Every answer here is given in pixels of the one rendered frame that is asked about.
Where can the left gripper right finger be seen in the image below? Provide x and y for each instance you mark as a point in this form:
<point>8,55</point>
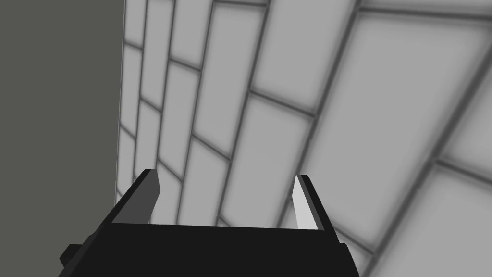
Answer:
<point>306,209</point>

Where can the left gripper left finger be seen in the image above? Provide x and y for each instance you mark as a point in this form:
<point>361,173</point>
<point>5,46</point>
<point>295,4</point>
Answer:
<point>140,200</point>

